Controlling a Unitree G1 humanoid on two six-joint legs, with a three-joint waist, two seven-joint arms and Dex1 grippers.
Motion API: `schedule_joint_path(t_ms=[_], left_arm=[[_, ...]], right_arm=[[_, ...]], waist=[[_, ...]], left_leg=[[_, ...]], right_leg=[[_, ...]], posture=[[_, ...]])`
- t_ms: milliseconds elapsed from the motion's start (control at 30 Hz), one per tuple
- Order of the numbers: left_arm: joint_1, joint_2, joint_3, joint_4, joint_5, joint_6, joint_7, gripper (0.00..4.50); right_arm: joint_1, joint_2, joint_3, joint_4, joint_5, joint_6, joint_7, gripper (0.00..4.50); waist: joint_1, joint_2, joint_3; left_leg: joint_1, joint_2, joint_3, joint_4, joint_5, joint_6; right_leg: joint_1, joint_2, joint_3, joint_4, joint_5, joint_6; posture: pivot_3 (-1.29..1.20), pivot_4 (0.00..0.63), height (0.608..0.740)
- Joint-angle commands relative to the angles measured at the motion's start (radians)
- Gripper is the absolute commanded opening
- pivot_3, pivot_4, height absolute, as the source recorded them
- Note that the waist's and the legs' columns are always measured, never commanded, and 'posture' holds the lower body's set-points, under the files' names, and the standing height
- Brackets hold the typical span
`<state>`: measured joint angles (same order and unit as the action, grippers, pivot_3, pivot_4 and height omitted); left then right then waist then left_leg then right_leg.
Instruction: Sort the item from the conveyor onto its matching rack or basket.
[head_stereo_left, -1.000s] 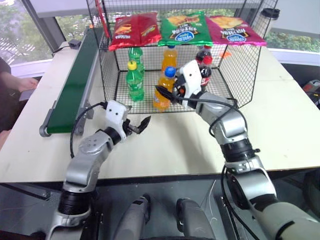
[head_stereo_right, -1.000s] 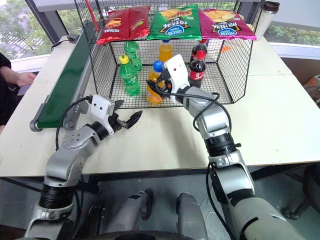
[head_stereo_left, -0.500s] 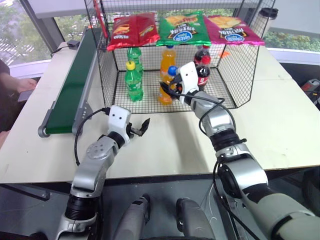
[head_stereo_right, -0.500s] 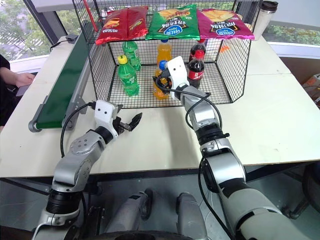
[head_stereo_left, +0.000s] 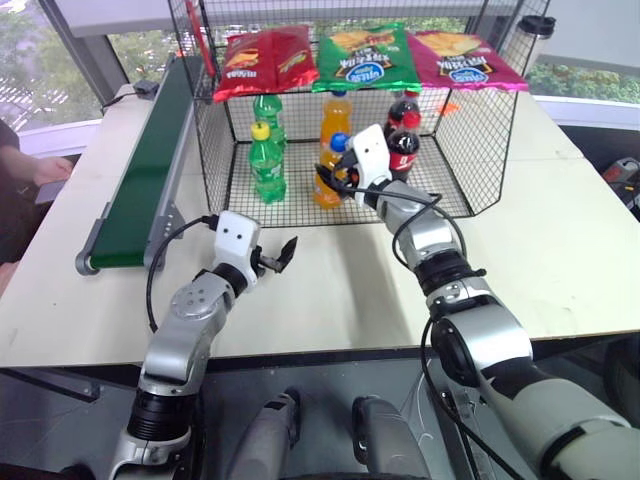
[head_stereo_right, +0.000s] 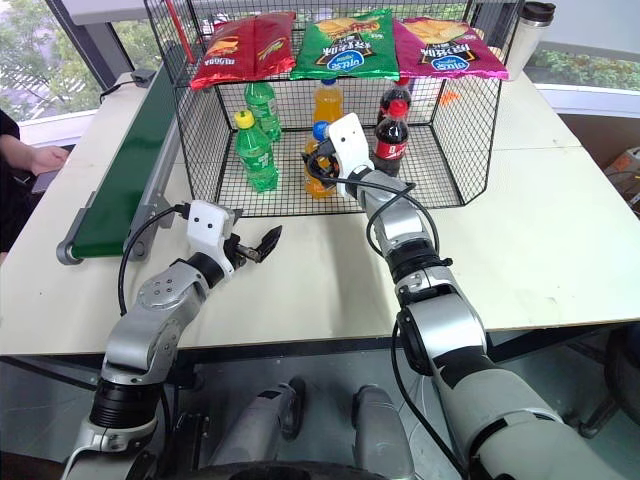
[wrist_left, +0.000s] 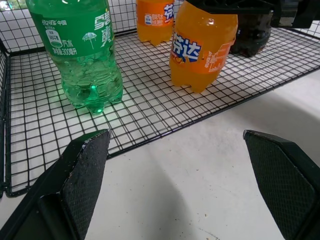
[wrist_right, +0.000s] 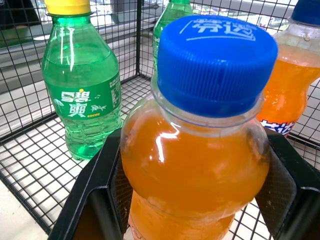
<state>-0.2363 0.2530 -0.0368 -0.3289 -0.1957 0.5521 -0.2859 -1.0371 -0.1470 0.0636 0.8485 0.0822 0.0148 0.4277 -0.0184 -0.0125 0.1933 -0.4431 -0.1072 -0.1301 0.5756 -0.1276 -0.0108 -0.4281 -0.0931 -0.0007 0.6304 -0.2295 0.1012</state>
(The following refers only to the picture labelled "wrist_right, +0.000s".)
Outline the black wire mesh basket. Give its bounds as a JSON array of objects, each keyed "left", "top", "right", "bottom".
[{"left": 0, "top": 0, "right": 320, "bottom": 240}]

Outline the orange soda bottle blue cap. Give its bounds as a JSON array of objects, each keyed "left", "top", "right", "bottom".
[
  {"left": 256, "top": 0, "right": 320, "bottom": 138},
  {"left": 120, "top": 14, "right": 279, "bottom": 240}
]

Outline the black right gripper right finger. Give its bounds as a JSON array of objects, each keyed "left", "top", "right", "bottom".
[{"left": 254, "top": 128, "right": 320, "bottom": 240}]

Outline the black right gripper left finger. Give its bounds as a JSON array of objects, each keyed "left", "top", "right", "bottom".
[{"left": 47, "top": 129, "right": 135, "bottom": 240}]

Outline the green soda bottle yellow cap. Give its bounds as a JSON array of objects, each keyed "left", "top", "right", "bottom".
[{"left": 41, "top": 0, "right": 123, "bottom": 161}]

